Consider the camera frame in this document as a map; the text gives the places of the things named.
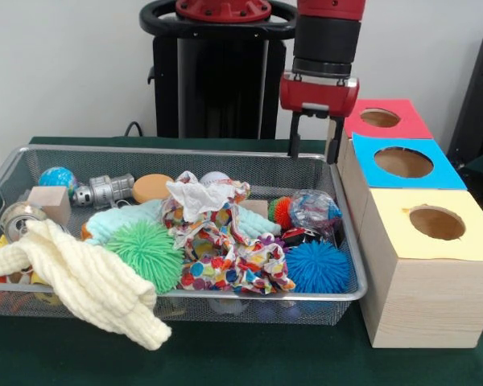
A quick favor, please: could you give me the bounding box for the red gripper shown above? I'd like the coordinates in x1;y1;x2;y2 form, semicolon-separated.
279;72;361;166

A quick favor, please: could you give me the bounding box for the crushed clear water bottle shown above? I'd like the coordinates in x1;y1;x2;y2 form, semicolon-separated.
288;189;344;236

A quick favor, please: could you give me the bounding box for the blue spiky ball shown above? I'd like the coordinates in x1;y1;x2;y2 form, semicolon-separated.
285;240;352;294

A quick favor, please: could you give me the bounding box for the colourful patterned cloth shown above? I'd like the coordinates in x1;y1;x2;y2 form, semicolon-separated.
166;170;250;224
163;201;297;295

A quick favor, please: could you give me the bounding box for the mint green cloth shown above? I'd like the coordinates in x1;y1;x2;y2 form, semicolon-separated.
85;199;283;244

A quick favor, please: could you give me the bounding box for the shallow clear mesh bin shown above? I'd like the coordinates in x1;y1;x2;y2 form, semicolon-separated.
0;145;367;325

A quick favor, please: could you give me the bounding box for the wooden box with three holes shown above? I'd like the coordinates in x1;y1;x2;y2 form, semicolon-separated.
324;98;483;349

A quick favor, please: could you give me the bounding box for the orange spiky ball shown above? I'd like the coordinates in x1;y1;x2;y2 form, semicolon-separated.
268;196;295;231

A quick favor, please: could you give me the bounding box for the pale pink ball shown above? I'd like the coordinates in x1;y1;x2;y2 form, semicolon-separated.
200;170;231;185

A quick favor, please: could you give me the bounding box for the purple spiky ball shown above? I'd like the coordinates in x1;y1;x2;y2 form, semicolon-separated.
260;233;287;252

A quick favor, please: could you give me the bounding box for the tan round bun toy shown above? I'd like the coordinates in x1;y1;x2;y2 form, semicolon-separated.
133;174;175;203

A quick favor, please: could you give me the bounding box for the green spiky ball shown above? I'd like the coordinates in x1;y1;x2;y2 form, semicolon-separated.
106;221;185;294

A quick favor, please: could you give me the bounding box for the small blue globe ball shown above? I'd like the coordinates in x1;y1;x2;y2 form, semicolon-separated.
38;166;78;198

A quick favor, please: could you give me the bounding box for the pale yellow cloth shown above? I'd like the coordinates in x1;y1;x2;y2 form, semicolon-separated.
0;220;173;351

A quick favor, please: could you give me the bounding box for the small wooden cube block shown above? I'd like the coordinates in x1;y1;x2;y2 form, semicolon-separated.
27;187;71;228

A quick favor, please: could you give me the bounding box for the round silver tin can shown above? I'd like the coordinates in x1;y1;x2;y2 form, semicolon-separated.
0;203;47;242

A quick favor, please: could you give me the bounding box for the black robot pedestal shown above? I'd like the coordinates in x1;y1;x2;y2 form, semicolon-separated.
139;0;307;140

